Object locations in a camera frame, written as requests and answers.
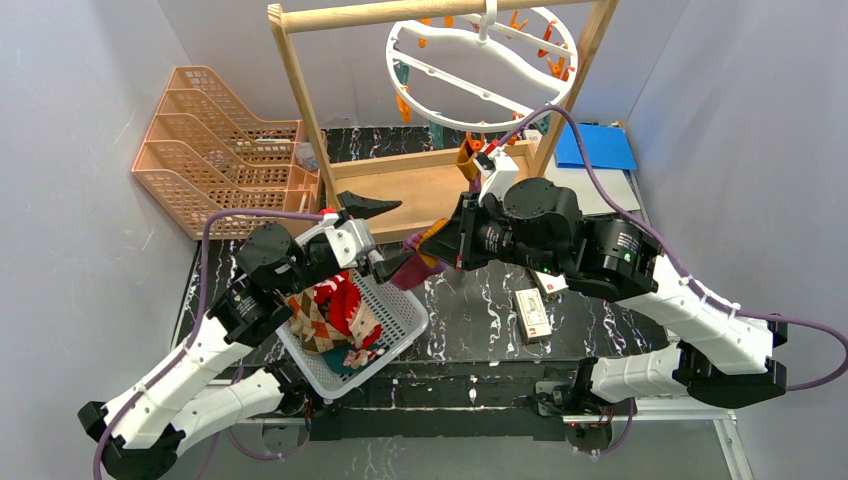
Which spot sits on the beige animal face sock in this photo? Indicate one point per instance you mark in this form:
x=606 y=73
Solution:
x=365 y=328

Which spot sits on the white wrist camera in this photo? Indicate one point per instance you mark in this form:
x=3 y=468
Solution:
x=498 y=171
x=350 y=239

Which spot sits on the white paper sheet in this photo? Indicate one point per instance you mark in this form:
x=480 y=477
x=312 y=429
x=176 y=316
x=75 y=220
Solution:
x=614 y=182

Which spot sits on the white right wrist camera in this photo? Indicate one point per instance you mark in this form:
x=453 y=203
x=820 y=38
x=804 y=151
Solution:
x=498 y=171

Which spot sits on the purple sock with yellow cuff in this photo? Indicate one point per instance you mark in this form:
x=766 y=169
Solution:
x=465 y=164

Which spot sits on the peach plastic file organizer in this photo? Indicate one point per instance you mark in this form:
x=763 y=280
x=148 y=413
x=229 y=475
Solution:
x=205 y=151

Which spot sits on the teal front clothes peg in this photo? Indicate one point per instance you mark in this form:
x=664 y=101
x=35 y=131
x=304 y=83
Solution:
x=436 y=131

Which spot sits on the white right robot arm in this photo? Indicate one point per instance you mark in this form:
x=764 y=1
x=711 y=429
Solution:
x=721 y=358

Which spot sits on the white round clip hanger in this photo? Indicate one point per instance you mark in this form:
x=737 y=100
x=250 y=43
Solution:
x=482 y=72

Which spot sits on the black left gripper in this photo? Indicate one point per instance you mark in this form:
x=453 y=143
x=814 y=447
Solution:
x=367 y=268

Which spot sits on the argyle brown sock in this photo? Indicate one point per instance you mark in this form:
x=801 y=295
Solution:
x=318 y=324

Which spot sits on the wooden hanger rack stand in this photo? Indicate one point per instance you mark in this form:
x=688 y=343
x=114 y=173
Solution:
x=426 y=183

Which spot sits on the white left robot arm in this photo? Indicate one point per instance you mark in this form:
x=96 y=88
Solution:
x=141 y=433

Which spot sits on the orange front-left clothes peg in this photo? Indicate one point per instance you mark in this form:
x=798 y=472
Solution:
x=404 y=109

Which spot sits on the white card box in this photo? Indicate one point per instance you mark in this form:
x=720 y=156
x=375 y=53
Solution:
x=550 y=286

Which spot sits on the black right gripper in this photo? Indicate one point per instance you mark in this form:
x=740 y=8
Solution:
x=467 y=238

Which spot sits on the small white printed box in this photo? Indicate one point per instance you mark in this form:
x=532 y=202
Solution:
x=533 y=320

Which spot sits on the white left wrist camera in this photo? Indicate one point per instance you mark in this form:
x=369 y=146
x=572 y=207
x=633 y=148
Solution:
x=350 y=239

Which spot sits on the dark green sock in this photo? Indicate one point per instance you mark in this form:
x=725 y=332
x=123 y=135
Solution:
x=348 y=359

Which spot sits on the white plastic laundry basket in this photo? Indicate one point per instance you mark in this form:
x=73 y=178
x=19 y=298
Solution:
x=403 y=319

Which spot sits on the blue folder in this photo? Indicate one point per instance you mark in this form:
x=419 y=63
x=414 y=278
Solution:
x=607 y=148

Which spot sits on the red white striped sock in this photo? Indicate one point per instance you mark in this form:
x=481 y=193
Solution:
x=340 y=300

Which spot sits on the orange front-centre clothes peg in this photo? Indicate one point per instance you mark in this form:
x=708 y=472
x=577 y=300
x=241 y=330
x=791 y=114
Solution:
x=474 y=142

